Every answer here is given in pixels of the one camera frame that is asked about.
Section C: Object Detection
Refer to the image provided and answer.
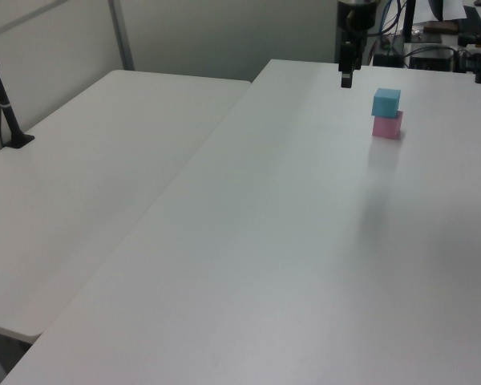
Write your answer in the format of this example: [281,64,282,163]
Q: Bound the black flat base block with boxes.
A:
[371,51,404,67]

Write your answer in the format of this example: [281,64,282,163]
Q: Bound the blue cube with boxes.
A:
[371,87,402,119]

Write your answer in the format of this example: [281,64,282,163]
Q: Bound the white paper sheets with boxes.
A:
[415,0,468,23]

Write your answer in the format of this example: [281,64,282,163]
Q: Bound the black camera stand pole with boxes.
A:
[0,31,36,150]

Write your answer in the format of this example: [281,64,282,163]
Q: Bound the black monitor stand post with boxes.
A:
[402,0,417,44]

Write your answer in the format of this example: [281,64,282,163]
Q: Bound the black camera on mount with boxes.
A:
[455,47,481,75]

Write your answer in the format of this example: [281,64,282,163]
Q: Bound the black electronics box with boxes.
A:
[408,47,456,72]

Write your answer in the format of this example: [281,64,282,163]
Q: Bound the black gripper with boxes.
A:
[336,0,380,89]

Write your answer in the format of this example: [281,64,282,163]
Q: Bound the pink cube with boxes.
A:
[371,111,404,140]

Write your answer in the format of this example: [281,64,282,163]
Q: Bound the brown wooden block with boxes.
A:
[422,22,459,35]

